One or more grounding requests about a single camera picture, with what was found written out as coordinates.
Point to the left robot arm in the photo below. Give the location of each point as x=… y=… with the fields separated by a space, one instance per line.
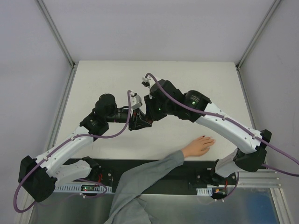
x=40 y=176

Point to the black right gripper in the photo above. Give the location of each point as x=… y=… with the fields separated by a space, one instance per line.
x=148 y=102

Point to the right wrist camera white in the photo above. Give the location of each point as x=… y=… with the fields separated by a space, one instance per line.
x=149 y=80

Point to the aluminium frame post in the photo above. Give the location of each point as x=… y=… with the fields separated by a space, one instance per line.
x=55 y=32
x=258 y=33

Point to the mannequin hand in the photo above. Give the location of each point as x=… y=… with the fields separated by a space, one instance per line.
x=198 y=147

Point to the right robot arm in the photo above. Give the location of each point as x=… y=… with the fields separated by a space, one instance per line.
x=165 y=99

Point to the grey sleeved forearm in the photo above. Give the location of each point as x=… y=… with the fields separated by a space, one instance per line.
x=127 y=207

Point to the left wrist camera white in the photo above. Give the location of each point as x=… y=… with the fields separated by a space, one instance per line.
x=135 y=101

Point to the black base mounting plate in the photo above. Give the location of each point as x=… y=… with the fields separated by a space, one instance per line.
x=185 y=179

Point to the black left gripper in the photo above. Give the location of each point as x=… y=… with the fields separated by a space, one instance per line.
x=132 y=121

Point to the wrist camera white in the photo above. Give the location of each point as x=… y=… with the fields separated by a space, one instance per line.
x=135 y=101
x=149 y=80

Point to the aluminium frame post left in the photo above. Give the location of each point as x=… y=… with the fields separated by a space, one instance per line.
x=55 y=32

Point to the aluminium frame post right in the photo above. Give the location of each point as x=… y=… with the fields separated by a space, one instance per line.
x=258 y=33

